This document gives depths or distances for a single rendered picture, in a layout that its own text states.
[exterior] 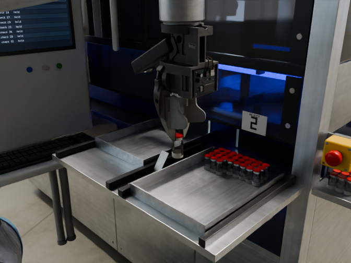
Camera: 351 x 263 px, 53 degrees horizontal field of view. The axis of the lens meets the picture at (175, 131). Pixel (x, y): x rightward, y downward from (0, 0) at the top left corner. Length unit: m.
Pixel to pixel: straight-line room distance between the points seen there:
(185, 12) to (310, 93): 0.50
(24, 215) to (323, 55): 2.17
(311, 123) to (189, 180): 0.37
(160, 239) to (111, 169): 0.63
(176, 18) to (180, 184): 0.55
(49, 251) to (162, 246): 0.82
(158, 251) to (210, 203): 0.82
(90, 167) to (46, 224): 1.40
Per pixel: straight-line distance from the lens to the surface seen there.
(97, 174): 1.08
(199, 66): 0.58
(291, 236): 1.16
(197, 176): 1.04
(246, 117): 1.09
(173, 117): 0.63
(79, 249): 2.22
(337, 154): 0.96
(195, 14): 0.58
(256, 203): 0.91
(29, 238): 2.40
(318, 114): 0.98
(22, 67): 1.48
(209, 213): 0.88
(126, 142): 1.28
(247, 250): 1.30
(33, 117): 1.53
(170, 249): 1.62
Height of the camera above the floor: 1.38
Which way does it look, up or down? 21 degrees down
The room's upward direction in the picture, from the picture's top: straight up
